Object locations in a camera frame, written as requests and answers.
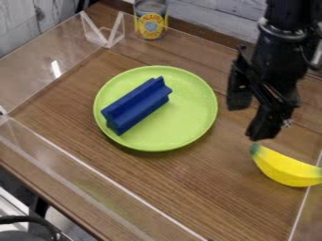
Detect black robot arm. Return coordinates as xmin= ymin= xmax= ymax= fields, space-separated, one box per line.
xmin=226 ymin=0 xmax=322 ymax=141

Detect clear acrylic triangular bracket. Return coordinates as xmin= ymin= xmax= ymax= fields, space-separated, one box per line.
xmin=79 ymin=11 xmax=125 ymax=49

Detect yellow toy banana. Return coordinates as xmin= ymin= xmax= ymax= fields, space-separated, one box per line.
xmin=250 ymin=143 xmax=322 ymax=187

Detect yellow labelled tin can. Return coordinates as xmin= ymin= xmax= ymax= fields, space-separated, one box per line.
xmin=134 ymin=0 xmax=169 ymax=40

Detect green round plate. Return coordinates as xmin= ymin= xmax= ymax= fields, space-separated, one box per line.
xmin=94 ymin=65 xmax=220 ymax=152

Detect black chair part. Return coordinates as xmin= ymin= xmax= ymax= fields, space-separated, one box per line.
xmin=0 ymin=215 xmax=75 ymax=241

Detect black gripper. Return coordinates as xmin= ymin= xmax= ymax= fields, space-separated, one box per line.
xmin=226 ymin=26 xmax=322 ymax=141

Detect clear acrylic front wall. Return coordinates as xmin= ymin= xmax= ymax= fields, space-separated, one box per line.
xmin=0 ymin=106 xmax=208 ymax=241

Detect blue plastic block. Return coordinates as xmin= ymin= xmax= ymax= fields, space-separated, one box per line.
xmin=101 ymin=76 xmax=173 ymax=136

